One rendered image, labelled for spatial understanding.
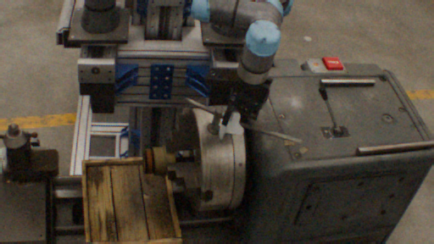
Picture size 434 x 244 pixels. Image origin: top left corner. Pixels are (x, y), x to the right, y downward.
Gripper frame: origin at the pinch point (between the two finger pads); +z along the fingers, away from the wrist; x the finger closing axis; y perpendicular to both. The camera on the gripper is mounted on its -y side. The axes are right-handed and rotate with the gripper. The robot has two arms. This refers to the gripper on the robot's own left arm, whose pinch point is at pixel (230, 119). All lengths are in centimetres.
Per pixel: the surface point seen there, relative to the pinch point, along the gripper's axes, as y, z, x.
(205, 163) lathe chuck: -1.1, 9.5, -9.6
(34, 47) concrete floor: -173, 165, 111
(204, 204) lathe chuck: 3.0, 21.9, -14.7
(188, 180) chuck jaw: -3.9, 17.6, -12.4
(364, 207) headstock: 48, 24, 10
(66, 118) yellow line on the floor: -110, 152, 64
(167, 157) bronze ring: -13.1, 19.2, -7.5
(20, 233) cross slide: -41, 30, -48
